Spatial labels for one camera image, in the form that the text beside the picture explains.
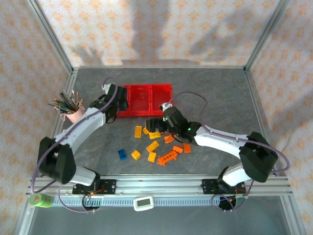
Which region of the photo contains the long orange holed lego beam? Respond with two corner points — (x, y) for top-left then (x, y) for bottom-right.
(157, 150), (179, 167)

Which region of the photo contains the pink cup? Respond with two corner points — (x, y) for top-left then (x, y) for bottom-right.
(60, 105), (86, 124)

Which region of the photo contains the bunch of coloured pencils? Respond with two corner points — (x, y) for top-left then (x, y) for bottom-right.
(47, 90), (84, 115)

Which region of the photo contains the white digital timer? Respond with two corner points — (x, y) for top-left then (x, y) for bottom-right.
(133, 195), (155, 212)

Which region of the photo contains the green tape roll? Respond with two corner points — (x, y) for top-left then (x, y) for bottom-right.
(28, 192), (53, 209)

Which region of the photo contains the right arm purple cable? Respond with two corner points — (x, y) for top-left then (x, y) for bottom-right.
(166, 91), (291, 212)

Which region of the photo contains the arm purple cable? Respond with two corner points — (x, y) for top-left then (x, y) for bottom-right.
(166, 91), (291, 212)
(31, 77), (116, 213)

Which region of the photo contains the aluminium frame rail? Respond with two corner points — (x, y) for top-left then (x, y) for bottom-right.
(36, 68), (79, 177)
(244, 68), (281, 177)
(72, 65), (247, 70)

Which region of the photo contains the wide aluminium base rail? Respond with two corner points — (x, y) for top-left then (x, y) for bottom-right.
(26, 174), (293, 196)

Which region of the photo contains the grey slotted cable duct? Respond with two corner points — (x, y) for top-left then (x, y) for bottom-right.
(52, 197), (213, 207)

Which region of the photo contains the aluminium frame post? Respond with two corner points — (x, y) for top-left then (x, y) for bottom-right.
(25, 0), (75, 74)
(244, 0), (291, 73)

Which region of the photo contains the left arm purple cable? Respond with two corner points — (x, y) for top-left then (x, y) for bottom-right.
(31, 77), (116, 213)

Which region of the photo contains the aluminium frame leg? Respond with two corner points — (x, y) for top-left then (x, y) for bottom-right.
(12, 205), (37, 235)
(280, 195), (306, 235)

